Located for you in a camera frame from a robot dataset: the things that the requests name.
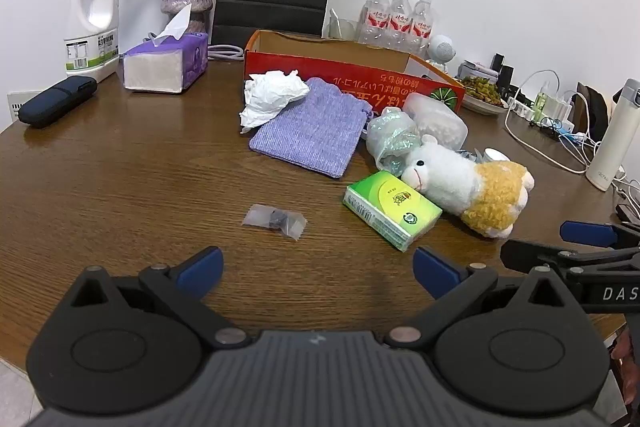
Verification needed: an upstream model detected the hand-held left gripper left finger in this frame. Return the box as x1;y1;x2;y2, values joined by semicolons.
70;246;249;350

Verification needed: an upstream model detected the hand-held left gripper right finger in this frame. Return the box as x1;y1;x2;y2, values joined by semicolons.
386;246;567;350

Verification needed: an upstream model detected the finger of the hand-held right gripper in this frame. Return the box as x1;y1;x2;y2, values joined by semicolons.
501;239;640;277
560;221;640;250

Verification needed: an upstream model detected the green tissue packet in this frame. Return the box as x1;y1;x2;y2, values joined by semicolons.
343;170;444;252

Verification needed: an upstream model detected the small clear plastic bag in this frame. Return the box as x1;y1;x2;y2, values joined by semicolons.
242;203;307;240

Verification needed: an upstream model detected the white and yellow plush alpaca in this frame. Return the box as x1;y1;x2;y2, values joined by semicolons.
400;134;536;240

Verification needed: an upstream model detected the iridescent plastic bag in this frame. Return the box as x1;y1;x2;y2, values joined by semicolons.
366;107;426;178

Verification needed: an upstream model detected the clear plastic cotton swab container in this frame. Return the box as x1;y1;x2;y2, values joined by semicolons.
402;93;469;151

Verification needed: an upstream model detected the purple fabric pouch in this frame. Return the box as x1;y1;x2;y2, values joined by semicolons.
248;78;374;179

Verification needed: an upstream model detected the white tissue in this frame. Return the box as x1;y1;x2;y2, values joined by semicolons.
239;70;311;134

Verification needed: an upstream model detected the orange cardboard box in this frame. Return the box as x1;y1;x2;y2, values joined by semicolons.
243;29;467;114

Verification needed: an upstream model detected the person's right hand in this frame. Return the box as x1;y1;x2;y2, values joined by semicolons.
612;332;632;408

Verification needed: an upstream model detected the white thermos bottle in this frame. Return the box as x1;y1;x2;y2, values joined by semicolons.
586;78;640;192

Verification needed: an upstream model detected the white plate of green food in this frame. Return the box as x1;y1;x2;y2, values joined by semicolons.
457;76;510;115

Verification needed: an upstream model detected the white printed tin box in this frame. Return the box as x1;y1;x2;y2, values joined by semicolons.
457;59;501;80

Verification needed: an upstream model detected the purple tissue pack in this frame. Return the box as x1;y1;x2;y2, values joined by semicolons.
122;2;210;94

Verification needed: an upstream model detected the dark blue glasses case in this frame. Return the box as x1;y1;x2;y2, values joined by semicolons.
17;76;98;128

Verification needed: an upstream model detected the white robot figure speaker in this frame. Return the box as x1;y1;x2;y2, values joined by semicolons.
425;35;457;70

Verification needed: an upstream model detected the white plastic milk jug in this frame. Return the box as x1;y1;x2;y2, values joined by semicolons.
64;0;121;84

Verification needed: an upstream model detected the clear water bottle red label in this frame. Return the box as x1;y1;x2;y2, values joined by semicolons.
387;0;414;48
411;0;434;51
357;0;391;45

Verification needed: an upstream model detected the green tinted glass cup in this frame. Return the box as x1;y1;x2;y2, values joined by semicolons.
327;9;361;42

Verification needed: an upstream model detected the white charging cable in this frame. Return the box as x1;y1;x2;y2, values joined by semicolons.
504;69;593;175

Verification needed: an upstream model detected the purple coiled cable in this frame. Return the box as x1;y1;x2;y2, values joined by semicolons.
207;43;247;62

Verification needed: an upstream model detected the white wall socket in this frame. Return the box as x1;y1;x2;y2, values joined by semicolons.
7;90;51;124

